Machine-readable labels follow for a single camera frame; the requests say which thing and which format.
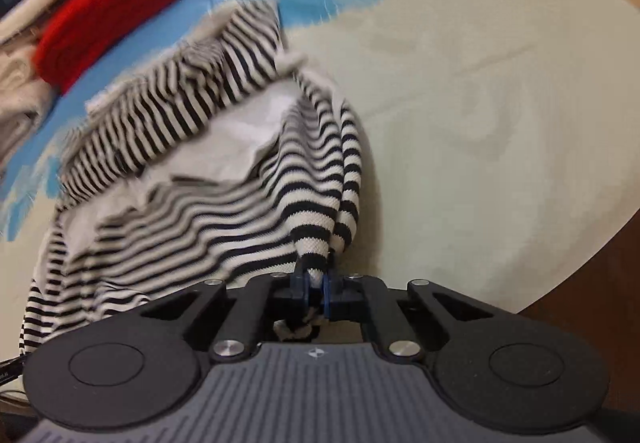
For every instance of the cream folded blanket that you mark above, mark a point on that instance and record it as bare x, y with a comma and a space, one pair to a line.
20, 93

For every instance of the black white striped hooded garment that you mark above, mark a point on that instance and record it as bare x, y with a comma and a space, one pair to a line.
225, 223

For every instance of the red folded blanket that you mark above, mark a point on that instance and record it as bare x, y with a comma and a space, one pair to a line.
100, 18

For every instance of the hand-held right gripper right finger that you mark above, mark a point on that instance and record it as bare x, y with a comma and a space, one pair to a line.
328, 297

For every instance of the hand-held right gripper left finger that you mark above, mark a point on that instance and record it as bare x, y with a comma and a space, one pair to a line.
300, 295

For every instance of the blue leaf print bed mat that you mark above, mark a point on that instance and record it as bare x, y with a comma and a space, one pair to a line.
475, 123

